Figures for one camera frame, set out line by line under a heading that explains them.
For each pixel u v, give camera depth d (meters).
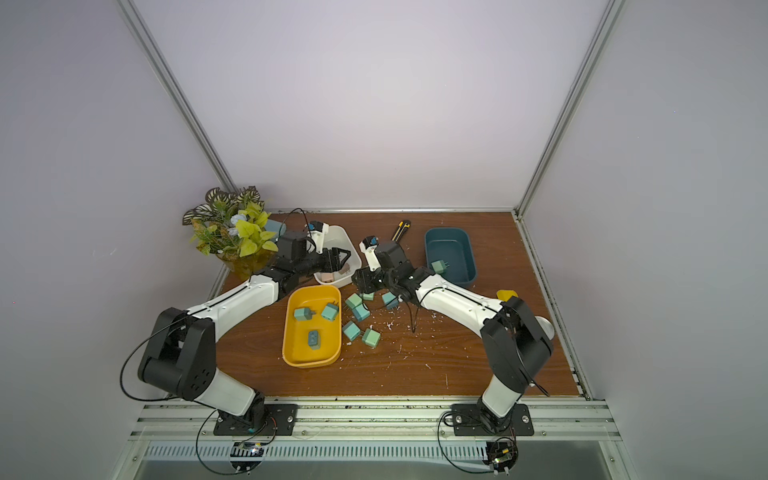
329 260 0.78
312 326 0.90
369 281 0.74
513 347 0.44
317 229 0.79
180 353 0.44
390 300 0.92
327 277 0.98
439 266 1.03
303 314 0.88
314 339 0.83
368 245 0.76
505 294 0.97
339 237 1.04
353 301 0.93
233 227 0.83
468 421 0.73
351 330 0.87
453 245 1.09
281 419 0.73
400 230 1.13
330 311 0.90
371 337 0.85
